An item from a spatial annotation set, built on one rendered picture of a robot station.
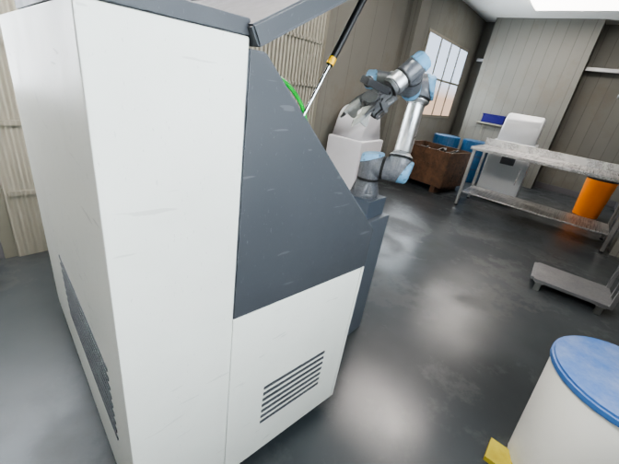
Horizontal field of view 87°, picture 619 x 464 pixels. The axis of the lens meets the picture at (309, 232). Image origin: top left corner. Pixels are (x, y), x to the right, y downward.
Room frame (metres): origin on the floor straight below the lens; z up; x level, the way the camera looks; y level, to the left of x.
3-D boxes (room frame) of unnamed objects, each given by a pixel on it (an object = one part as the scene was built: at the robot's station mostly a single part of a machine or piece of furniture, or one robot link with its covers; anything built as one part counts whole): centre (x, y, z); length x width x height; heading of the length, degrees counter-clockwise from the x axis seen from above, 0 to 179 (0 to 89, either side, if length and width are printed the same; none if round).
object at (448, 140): (7.11, -2.79, 0.40); 1.10 x 0.70 x 0.81; 53
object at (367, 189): (1.72, -0.26, 0.95); 0.15 x 0.15 x 0.10
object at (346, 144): (4.63, -0.44, 0.60); 0.68 x 0.55 x 1.21; 142
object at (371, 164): (1.72, -0.27, 1.07); 0.13 x 0.12 x 0.14; 72
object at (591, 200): (5.61, -4.65, 0.33); 0.43 x 0.41 x 0.65; 52
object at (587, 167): (4.69, -3.11, 0.50); 1.94 x 0.76 x 1.00; 53
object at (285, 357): (1.16, 0.22, 0.39); 0.70 x 0.58 x 0.79; 46
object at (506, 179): (5.89, -3.22, 0.71); 0.72 x 0.67 x 1.41; 145
